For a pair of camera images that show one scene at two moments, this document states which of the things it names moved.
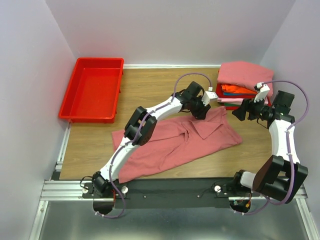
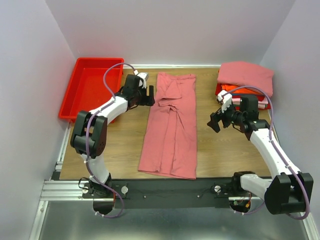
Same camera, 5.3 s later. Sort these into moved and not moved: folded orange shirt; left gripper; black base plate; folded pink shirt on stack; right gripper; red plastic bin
Moved: left gripper; right gripper
Not moved: black base plate; folded pink shirt on stack; folded orange shirt; red plastic bin
